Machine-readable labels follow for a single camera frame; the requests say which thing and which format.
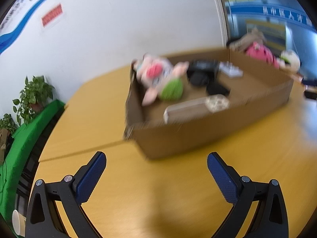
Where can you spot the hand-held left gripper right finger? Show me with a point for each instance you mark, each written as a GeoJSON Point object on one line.
{"type": "Point", "coordinates": [223, 176]}

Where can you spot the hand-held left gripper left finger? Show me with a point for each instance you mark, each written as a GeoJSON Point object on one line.
{"type": "Point", "coordinates": [90, 176]}

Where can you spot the brown cardboard box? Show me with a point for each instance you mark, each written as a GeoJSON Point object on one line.
{"type": "Point", "coordinates": [198, 136]}

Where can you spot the cream phone case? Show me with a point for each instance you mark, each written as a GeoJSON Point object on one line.
{"type": "Point", "coordinates": [190, 107]}

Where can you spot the black sunglasses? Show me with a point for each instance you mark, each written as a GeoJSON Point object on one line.
{"type": "Point", "coordinates": [218, 88]}

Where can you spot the black packaging box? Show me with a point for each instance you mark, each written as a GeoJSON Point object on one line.
{"type": "Point", "coordinates": [200, 74]}

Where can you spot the white phone stand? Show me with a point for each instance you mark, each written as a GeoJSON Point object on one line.
{"type": "Point", "coordinates": [230, 70]}

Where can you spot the pink pig plush toy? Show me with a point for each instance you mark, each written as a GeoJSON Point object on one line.
{"type": "Point", "coordinates": [154, 73]}

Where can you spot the green table cloth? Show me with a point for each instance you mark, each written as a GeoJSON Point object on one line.
{"type": "Point", "coordinates": [29, 133]}

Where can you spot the white paper cup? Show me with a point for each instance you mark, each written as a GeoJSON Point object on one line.
{"type": "Point", "coordinates": [18, 222]}

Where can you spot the brown paper bag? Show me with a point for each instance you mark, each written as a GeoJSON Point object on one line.
{"type": "Point", "coordinates": [2, 143]}

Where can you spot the small potted green plant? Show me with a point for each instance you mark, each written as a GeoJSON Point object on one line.
{"type": "Point", "coordinates": [8, 124]}

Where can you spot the large potted green plant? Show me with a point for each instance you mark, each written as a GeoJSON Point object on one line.
{"type": "Point", "coordinates": [34, 94]}

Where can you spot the magenta plush toy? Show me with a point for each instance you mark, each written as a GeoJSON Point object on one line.
{"type": "Point", "coordinates": [260, 53]}

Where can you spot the panda plush toy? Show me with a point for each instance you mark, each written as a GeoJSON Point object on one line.
{"type": "Point", "coordinates": [289, 58]}

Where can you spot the beige cloth bag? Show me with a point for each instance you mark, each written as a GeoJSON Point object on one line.
{"type": "Point", "coordinates": [247, 39]}

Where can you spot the blue window banner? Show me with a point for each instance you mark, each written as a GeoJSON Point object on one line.
{"type": "Point", "coordinates": [272, 11]}

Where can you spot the red paper wall sign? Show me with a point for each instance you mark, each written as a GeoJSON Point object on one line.
{"type": "Point", "coordinates": [52, 14]}

